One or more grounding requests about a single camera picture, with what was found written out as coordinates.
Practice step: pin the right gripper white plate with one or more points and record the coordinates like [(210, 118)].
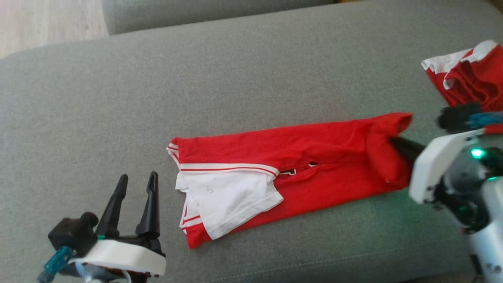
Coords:
[(432, 169)]

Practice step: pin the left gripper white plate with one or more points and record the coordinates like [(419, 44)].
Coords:
[(122, 255)]

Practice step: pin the red jersey number 23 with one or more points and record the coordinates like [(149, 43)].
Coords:
[(314, 157)]

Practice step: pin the red shorts with white stripes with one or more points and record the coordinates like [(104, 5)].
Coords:
[(471, 78)]

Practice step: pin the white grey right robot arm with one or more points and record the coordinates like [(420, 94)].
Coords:
[(487, 220)]

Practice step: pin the grey sofa seat cushion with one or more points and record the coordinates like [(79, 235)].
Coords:
[(196, 78)]

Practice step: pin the grey sofa back cushion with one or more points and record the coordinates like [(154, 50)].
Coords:
[(196, 13)]

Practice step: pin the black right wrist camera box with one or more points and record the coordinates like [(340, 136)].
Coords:
[(458, 117)]

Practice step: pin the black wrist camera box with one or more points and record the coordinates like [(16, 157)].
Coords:
[(458, 117), (72, 234)]

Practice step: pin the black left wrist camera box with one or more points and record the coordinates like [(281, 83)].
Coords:
[(72, 234)]

